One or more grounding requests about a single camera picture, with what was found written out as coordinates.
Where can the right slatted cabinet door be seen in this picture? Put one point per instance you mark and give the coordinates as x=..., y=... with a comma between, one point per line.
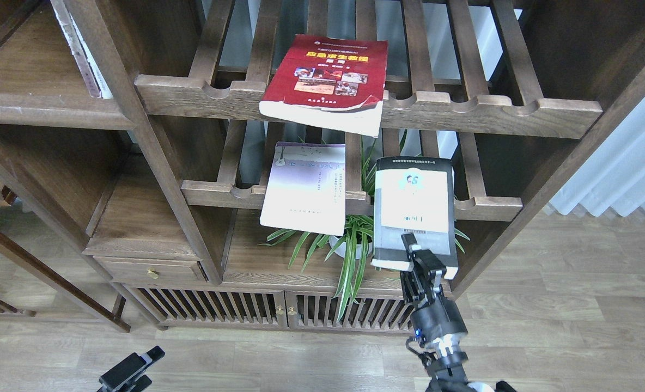
x=368, y=314

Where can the wooden drawer with brass knob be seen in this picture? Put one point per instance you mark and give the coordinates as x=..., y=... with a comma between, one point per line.
x=151, y=270

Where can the slatted cabinet door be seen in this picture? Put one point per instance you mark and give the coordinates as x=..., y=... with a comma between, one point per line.
x=368, y=314
x=214, y=307

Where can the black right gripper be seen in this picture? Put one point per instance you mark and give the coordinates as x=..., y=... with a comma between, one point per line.
x=436, y=320

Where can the green and black book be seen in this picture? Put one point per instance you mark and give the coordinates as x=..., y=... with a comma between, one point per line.
x=414, y=195

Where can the white book spine upright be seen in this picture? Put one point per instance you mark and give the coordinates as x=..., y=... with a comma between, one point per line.
x=92, y=76

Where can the white pleated curtain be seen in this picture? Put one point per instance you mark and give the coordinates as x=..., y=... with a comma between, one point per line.
x=612, y=180

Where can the dark wooden bookshelf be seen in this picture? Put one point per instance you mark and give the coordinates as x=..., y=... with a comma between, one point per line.
x=175, y=165

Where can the green spider plant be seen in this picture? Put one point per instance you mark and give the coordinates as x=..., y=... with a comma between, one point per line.
x=356, y=242

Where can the red paperback book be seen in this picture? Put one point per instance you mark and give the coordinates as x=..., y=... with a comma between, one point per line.
x=329, y=82

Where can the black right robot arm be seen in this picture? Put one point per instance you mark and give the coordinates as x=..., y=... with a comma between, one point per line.
x=446, y=371

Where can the left slatted cabinet door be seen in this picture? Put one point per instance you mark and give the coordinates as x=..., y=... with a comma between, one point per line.
x=214, y=307

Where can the pale purple white book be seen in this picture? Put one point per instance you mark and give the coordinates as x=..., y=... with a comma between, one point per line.
x=306, y=188

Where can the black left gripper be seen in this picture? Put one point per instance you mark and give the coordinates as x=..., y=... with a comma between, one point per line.
x=129, y=374

